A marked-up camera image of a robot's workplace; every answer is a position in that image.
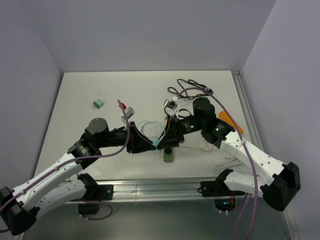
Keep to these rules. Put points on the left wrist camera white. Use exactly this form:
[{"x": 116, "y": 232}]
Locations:
[{"x": 129, "y": 112}]

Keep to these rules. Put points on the green plug adapter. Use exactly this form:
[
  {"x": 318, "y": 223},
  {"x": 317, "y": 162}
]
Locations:
[{"x": 98, "y": 103}]

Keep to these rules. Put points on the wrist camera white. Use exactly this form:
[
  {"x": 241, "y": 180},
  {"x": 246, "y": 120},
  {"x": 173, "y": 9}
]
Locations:
[
  {"x": 172, "y": 105},
  {"x": 129, "y": 112}
]

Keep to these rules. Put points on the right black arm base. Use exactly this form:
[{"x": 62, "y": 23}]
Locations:
[{"x": 224, "y": 199}]

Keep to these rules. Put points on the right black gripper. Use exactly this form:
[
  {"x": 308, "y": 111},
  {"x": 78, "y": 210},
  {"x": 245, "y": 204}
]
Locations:
[{"x": 173, "y": 134}]

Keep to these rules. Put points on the light blue plug adapter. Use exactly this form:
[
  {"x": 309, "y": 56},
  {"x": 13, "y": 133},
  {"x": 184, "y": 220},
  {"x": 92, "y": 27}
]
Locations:
[{"x": 155, "y": 143}]

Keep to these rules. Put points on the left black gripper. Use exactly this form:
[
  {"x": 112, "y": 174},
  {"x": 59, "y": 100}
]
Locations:
[{"x": 139, "y": 143}]

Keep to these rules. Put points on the orange rectangular block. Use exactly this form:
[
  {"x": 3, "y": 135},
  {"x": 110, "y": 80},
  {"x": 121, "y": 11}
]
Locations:
[{"x": 224, "y": 117}]

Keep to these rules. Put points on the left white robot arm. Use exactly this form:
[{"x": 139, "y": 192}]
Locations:
[{"x": 64, "y": 181}]

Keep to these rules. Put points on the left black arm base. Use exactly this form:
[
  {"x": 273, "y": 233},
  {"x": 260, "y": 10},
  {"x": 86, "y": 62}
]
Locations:
[{"x": 90, "y": 204}]

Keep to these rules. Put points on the aluminium rail frame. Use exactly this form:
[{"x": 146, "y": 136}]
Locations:
[{"x": 135, "y": 176}]

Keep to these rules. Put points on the green power strip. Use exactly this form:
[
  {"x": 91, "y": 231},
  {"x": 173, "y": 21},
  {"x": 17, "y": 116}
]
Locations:
[{"x": 168, "y": 155}]

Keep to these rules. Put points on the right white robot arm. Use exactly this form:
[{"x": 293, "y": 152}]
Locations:
[{"x": 275, "y": 181}]

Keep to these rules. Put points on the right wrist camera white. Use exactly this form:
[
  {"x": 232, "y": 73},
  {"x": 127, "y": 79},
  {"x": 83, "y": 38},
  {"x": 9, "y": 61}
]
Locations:
[{"x": 172, "y": 105}]

